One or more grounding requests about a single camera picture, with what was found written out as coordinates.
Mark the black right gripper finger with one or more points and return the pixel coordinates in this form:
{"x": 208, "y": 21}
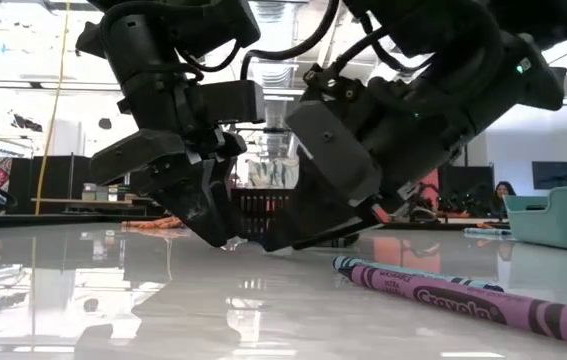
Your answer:
{"x": 333, "y": 241}
{"x": 323, "y": 215}

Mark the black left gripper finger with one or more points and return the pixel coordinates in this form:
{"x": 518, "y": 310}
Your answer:
{"x": 230, "y": 190}
{"x": 198, "y": 210}

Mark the black plastic basket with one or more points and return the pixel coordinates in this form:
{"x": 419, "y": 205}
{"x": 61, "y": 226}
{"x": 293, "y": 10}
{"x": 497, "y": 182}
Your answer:
{"x": 258, "y": 210}

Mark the purple crayon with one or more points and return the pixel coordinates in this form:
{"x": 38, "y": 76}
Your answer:
{"x": 463, "y": 300}

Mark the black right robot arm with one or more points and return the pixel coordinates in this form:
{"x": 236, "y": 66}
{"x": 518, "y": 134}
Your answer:
{"x": 463, "y": 40}

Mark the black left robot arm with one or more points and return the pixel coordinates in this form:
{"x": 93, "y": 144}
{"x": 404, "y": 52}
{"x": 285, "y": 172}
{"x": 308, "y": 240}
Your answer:
{"x": 163, "y": 30}

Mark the clear plastic wrapped bundle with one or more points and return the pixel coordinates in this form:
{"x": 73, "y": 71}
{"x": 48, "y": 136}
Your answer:
{"x": 273, "y": 175}

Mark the orange fabric panel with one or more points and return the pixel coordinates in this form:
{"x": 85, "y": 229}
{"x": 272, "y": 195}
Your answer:
{"x": 429, "y": 190}

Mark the black partition screen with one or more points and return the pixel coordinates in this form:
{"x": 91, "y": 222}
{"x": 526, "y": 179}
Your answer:
{"x": 53, "y": 180}
{"x": 465, "y": 185}

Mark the stacked storage boxes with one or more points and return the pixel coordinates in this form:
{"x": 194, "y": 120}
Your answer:
{"x": 105, "y": 192}

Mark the person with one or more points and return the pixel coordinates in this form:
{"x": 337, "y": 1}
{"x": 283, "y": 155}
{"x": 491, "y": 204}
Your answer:
{"x": 503, "y": 192}

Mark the wooden workbench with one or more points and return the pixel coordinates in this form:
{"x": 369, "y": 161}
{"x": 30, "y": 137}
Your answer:
{"x": 83, "y": 201}

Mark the teal plastic bin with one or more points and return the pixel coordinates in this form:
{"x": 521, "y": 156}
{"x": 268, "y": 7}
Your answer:
{"x": 563, "y": 225}

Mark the LED strip light bar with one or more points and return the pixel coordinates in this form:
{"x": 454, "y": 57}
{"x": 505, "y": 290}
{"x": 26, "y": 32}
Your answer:
{"x": 13, "y": 85}

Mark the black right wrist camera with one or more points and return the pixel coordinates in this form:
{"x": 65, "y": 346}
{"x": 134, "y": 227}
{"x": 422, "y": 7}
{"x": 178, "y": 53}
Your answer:
{"x": 333, "y": 150}

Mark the silver ventilation duct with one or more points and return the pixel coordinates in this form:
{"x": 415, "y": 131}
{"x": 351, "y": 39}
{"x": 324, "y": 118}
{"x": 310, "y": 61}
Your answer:
{"x": 273, "y": 75}

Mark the black aluminium table frame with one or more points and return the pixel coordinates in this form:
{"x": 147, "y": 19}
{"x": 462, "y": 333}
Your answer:
{"x": 38, "y": 219}

